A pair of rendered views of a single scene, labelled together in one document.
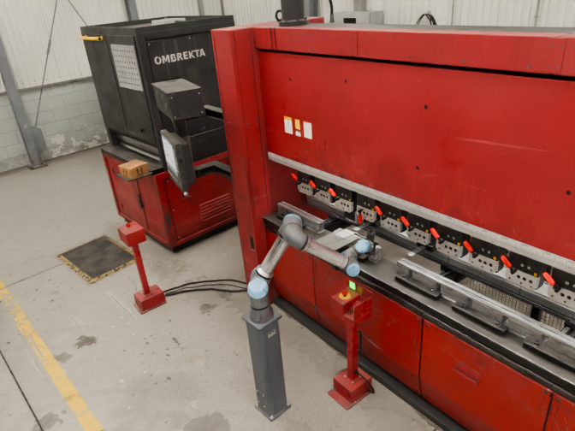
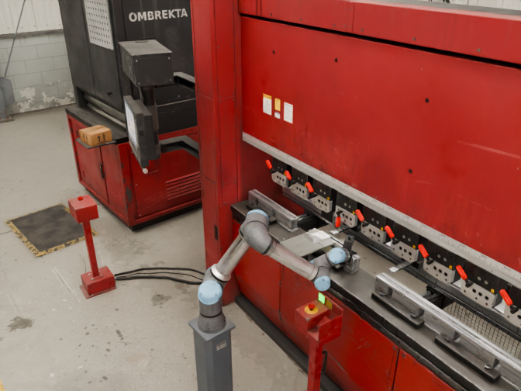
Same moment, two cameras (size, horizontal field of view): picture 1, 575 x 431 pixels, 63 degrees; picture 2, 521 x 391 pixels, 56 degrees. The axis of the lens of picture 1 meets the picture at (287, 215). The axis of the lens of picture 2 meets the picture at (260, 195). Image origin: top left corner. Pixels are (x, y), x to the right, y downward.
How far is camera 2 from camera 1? 0.30 m
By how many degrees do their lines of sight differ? 1
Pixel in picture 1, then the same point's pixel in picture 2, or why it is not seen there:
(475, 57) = (494, 46)
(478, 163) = (484, 175)
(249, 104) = (225, 76)
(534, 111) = not seen: outside the picture
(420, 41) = (428, 21)
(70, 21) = not seen: outside the picture
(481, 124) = (492, 129)
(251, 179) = (220, 160)
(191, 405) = not seen: outside the picture
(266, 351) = (213, 365)
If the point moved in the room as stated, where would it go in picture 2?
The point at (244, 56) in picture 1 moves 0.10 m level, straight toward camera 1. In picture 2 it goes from (224, 21) to (223, 23)
